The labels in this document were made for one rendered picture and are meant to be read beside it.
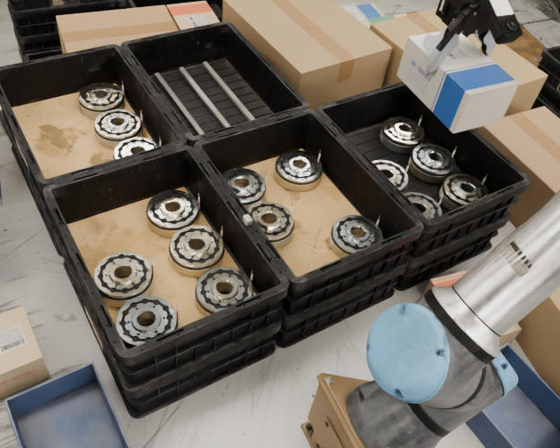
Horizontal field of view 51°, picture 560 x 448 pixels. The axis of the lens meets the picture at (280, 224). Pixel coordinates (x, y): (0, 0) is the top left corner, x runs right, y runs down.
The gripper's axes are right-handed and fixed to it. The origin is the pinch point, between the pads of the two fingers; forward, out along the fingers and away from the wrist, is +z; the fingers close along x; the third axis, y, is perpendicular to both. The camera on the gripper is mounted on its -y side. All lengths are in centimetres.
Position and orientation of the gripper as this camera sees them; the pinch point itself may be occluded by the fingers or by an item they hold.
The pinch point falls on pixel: (457, 70)
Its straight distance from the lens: 123.7
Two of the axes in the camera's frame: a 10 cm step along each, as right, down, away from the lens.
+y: -4.3, -7.0, 5.7
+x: -9.0, 2.5, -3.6
